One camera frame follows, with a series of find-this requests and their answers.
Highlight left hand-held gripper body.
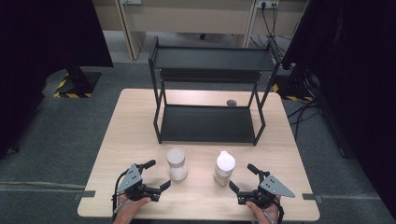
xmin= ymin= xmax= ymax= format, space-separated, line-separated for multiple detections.
xmin=116 ymin=163 xmax=163 ymax=203

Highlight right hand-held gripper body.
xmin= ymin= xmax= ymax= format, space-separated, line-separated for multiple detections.
xmin=237 ymin=170 xmax=296 ymax=209

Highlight jar with white spouted lid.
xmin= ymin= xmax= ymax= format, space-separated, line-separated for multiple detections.
xmin=213 ymin=150 xmax=236 ymax=187

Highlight glass jar with lid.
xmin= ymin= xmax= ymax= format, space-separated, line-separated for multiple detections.
xmin=166 ymin=147 xmax=189 ymax=182

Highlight black metal shelf rack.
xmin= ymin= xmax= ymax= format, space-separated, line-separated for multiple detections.
xmin=148 ymin=35 xmax=283 ymax=147

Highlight person's left hand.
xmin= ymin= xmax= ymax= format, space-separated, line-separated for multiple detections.
xmin=112 ymin=194 xmax=152 ymax=224

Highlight person's right hand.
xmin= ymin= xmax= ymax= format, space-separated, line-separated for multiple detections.
xmin=246 ymin=195 xmax=281 ymax=224

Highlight black stand base striped tape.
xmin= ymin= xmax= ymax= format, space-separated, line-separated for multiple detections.
xmin=53 ymin=66 xmax=103 ymax=99
xmin=272 ymin=73 xmax=316 ymax=103

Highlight black curtain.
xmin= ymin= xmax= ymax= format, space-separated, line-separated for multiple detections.
xmin=281 ymin=0 xmax=396 ymax=218
xmin=0 ymin=0 xmax=114 ymax=161

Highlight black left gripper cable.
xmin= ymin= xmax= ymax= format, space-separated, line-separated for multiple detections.
xmin=111 ymin=169 xmax=132 ymax=223

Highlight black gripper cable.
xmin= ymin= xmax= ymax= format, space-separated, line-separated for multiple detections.
xmin=111 ymin=169 xmax=132 ymax=223
xmin=274 ymin=195 xmax=285 ymax=224

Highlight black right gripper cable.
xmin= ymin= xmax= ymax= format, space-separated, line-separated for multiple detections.
xmin=274 ymin=195 xmax=285 ymax=224

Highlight thin grey wrist cord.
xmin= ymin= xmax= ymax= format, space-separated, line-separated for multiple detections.
xmin=262 ymin=208 xmax=276 ymax=224

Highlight grey floor cable cover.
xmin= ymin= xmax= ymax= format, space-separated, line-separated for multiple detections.
xmin=302 ymin=192 xmax=383 ymax=203
xmin=0 ymin=181 xmax=96 ymax=201

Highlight black floor cables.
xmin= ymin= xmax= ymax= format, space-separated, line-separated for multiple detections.
xmin=286 ymin=99 xmax=323 ymax=141

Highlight black hanging power cables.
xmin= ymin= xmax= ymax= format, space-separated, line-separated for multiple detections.
xmin=249 ymin=3 xmax=292 ymax=55

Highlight white wall power outlet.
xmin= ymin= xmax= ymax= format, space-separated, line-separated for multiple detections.
xmin=256 ymin=0 xmax=280 ymax=9

